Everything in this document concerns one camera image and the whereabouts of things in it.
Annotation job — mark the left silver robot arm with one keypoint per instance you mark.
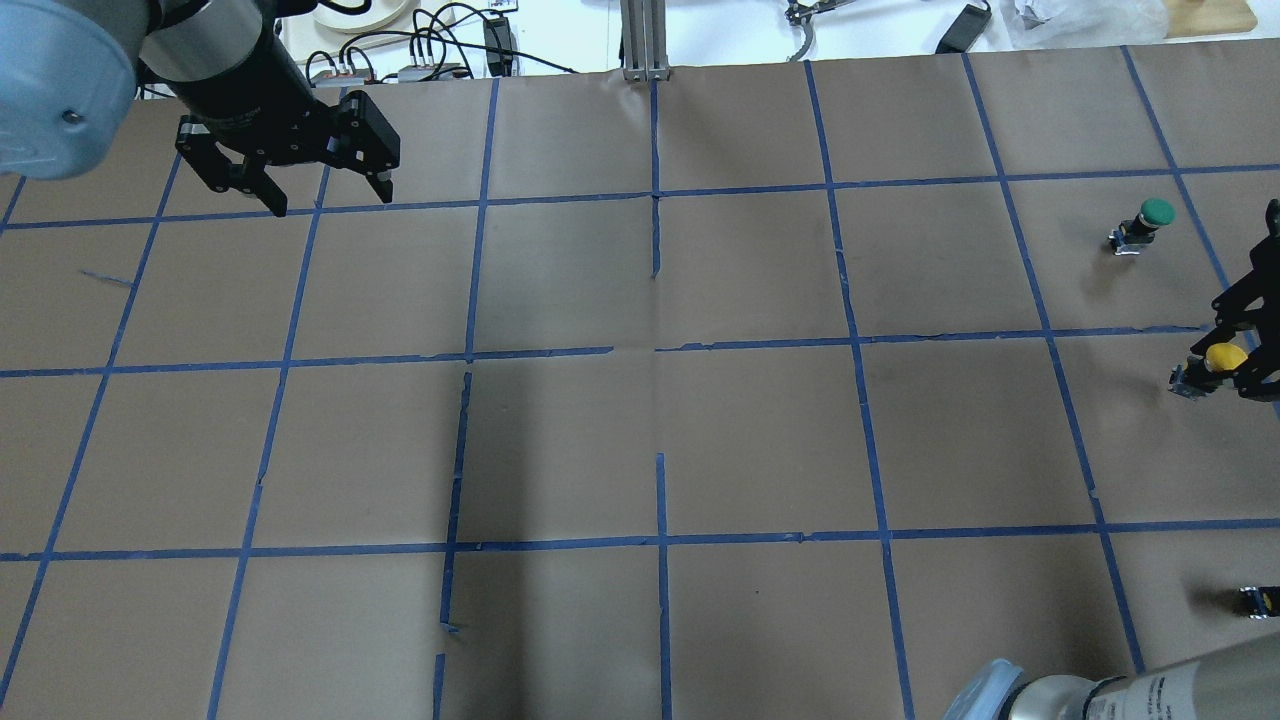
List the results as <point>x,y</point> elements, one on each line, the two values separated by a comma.
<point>70,70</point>

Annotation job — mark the small black switch block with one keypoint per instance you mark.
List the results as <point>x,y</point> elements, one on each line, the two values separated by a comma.
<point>1258,602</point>

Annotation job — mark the black power adapter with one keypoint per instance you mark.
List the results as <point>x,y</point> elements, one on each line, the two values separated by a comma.
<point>966,29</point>

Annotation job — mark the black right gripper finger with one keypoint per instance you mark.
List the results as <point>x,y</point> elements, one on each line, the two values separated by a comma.
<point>1256,378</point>
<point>1253,301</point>

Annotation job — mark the green push button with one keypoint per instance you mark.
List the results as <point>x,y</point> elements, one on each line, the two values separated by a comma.
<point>1132,236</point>

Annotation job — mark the yellow push button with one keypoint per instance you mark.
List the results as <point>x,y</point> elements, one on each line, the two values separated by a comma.
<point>1200,376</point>

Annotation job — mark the clear plastic bag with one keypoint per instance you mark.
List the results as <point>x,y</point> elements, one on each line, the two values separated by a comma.
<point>1034,25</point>

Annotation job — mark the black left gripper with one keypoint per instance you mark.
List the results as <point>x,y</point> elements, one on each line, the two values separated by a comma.
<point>243,97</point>

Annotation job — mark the aluminium frame post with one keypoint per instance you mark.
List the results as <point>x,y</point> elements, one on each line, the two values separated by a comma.
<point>644,56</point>

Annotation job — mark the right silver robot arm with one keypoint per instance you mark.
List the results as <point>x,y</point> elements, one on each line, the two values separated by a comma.
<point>1236,682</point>

